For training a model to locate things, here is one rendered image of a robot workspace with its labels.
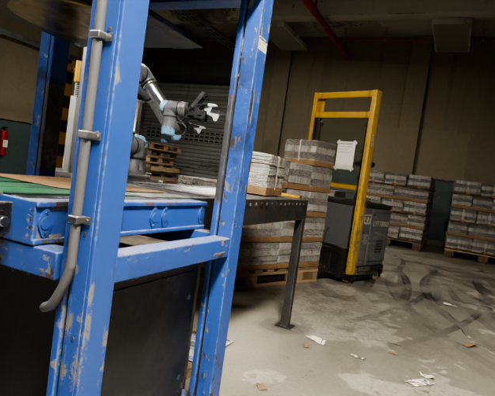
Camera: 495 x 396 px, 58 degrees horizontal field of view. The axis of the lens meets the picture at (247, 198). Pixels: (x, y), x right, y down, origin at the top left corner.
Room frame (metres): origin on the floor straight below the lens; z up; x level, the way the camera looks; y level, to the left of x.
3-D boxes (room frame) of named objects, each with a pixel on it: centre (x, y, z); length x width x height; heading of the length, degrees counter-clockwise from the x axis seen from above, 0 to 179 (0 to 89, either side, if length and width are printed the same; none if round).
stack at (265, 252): (3.74, 0.01, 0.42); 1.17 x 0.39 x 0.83; 133
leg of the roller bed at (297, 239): (2.78, -0.34, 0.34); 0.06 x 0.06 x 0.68; 66
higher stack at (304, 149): (4.24, -0.52, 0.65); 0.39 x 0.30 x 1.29; 43
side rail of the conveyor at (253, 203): (2.19, -0.08, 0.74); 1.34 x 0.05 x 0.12; 156
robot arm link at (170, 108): (2.53, 0.49, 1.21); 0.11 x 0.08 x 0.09; 76
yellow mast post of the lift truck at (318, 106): (4.78, -0.61, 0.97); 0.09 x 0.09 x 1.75; 43
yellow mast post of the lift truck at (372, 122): (4.30, -1.06, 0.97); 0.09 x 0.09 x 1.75; 43
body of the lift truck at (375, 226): (4.79, -1.10, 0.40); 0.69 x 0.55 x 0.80; 43
